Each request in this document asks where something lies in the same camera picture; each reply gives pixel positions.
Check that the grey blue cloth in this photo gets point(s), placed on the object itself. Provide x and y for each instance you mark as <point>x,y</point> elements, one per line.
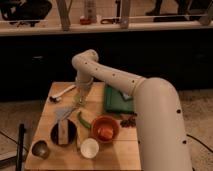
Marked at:
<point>63,112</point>

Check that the black bag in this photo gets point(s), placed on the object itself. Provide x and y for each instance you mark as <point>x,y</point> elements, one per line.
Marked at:
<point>28,12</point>

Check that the orange fruit toy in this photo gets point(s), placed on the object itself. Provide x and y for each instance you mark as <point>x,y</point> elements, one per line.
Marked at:
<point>106,133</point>

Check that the black pole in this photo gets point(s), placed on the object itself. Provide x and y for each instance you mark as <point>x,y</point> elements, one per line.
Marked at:
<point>20,147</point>

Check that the small metal cup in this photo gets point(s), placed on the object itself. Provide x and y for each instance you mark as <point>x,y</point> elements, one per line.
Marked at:
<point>41,149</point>

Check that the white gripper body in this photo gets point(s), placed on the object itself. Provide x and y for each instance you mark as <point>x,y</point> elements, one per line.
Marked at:
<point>84,85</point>

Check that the white plastic cup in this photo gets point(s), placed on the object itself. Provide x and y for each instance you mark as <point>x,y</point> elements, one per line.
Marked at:
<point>89,148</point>

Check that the green plastic tray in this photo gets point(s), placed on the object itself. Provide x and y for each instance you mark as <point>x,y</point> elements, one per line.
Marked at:
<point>114,102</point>

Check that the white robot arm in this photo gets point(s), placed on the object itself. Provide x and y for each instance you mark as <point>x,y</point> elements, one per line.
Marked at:
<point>159,117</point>

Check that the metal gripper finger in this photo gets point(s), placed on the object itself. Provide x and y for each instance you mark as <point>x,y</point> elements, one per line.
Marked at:
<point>78,102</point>

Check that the red bowl on shelf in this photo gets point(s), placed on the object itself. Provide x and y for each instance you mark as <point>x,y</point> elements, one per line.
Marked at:
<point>84,21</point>

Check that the orange bowl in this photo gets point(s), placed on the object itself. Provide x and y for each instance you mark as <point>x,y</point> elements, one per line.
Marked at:
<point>104,122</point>

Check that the dark grapes bunch toy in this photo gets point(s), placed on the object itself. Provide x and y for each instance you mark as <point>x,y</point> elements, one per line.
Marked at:
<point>130,122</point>

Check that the green chili pepper toy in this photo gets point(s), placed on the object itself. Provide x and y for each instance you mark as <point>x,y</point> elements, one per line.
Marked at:
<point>83,121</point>

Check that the blue sponge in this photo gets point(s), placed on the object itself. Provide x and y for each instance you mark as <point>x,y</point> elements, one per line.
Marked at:
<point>126,97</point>

